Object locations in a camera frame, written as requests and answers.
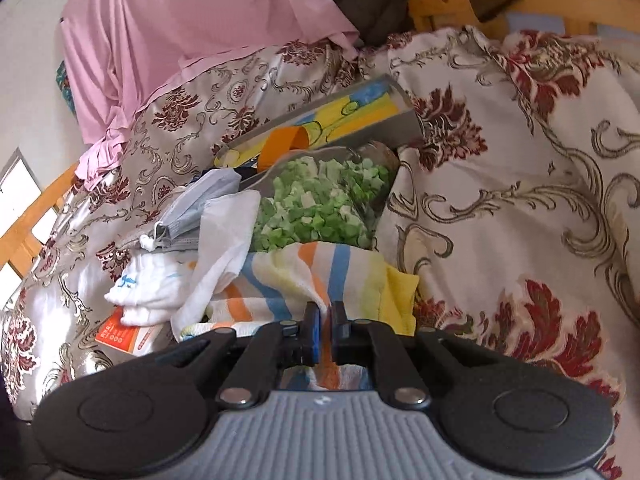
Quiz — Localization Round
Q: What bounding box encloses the pink cloth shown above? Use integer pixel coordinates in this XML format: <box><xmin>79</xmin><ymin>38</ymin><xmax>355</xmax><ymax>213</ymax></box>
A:
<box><xmin>60</xmin><ymin>0</ymin><xmax>361</xmax><ymax>193</ymax></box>

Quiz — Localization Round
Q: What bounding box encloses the orange packet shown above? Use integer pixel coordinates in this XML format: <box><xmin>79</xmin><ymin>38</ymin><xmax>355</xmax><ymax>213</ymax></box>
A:
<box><xmin>95</xmin><ymin>307</ymin><xmax>166</xmax><ymax>358</ymax></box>

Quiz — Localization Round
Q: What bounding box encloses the striped towel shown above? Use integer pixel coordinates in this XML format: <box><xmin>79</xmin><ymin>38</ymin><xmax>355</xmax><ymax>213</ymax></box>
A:
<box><xmin>180</xmin><ymin>241</ymin><xmax>421</xmax><ymax>341</ymax></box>

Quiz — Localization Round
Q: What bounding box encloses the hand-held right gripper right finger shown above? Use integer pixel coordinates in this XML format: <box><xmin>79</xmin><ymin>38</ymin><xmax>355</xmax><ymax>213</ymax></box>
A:
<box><xmin>330</xmin><ymin>301</ymin><xmax>483</xmax><ymax>409</ymax></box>

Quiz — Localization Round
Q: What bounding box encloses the white gauze cloth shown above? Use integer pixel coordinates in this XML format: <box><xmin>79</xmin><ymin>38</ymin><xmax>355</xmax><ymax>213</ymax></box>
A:
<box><xmin>170</xmin><ymin>192</ymin><xmax>263</xmax><ymax>341</ymax></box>

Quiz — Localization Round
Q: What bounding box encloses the floral satin bedspread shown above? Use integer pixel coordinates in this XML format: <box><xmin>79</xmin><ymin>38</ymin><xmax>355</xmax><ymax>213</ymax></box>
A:
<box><xmin>0</xmin><ymin>25</ymin><xmax>640</xmax><ymax>480</ymax></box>

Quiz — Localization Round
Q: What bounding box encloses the grey box with colourful print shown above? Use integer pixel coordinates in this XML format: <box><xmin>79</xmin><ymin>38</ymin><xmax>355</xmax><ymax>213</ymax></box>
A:
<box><xmin>214</xmin><ymin>74</ymin><xmax>425</xmax><ymax>171</ymax></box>

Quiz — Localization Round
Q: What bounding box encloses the blue face mask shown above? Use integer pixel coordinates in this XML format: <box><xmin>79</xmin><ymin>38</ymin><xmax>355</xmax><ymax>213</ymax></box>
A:
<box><xmin>152</xmin><ymin>169</ymin><xmax>241</xmax><ymax>251</ymax></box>

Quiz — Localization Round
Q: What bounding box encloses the teal patterned cloth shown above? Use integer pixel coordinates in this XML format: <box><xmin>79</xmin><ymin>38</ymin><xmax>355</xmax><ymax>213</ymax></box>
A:
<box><xmin>55</xmin><ymin>60</ymin><xmax>76</xmax><ymax>116</ymax></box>

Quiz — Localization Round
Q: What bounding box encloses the brown quilted blanket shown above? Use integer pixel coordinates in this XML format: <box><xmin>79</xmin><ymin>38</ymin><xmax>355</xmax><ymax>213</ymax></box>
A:
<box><xmin>307</xmin><ymin>0</ymin><xmax>418</xmax><ymax>46</ymax></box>

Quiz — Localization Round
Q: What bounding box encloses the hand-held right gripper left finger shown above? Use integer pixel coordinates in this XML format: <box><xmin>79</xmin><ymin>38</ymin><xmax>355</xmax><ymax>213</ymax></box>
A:
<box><xmin>150</xmin><ymin>301</ymin><xmax>322</xmax><ymax>408</ymax></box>

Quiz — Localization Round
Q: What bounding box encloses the wooden slatted headboard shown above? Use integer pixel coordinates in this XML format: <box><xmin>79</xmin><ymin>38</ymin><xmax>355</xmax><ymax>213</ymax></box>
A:
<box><xmin>0</xmin><ymin>162</ymin><xmax>81</xmax><ymax>281</ymax></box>

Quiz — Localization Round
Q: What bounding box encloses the white sock with blue print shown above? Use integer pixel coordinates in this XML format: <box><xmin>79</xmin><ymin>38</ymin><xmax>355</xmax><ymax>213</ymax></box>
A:
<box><xmin>104</xmin><ymin>250</ymin><xmax>201</xmax><ymax>326</ymax></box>

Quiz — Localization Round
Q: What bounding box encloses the bag of green pieces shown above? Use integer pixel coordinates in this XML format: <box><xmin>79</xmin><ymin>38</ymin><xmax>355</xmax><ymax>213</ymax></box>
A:
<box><xmin>250</xmin><ymin>146</ymin><xmax>401</xmax><ymax>253</ymax></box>

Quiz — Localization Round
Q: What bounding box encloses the light blue board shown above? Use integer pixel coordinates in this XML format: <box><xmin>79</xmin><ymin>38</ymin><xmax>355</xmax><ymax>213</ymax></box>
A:
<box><xmin>505</xmin><ymin>12</ymin><xmax>566</xmax><ymax>36</ymax></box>

